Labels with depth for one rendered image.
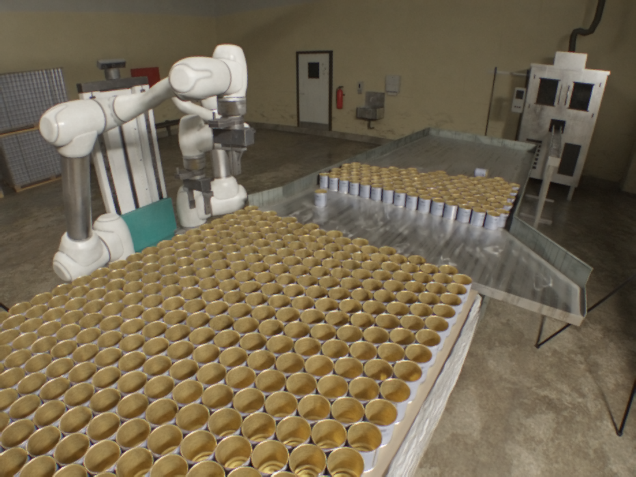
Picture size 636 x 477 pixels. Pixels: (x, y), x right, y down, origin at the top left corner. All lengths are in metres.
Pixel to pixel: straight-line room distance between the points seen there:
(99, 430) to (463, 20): 7.85
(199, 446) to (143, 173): 1.53
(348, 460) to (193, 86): 0.90
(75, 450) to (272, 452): 0.41
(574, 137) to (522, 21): 2.57
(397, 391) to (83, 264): 1.30
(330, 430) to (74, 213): 1.20
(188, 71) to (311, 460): 0.91
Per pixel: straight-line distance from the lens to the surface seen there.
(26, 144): 7.77
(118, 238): 1.74
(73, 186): 1.46
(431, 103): 8.01
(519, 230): 1.78
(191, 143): 1.41
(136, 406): 0.89
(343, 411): 0.82
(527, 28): 7.69
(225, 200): 1.96
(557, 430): 2.49
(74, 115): 1.33
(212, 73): 0.97
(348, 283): 1.15
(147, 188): 2.05
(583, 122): 6.20
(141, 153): 2.00
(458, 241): 1.64
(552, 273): 1.60
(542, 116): 6.18
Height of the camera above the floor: 1.80
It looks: 28 degrees down
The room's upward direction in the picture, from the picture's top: straight up
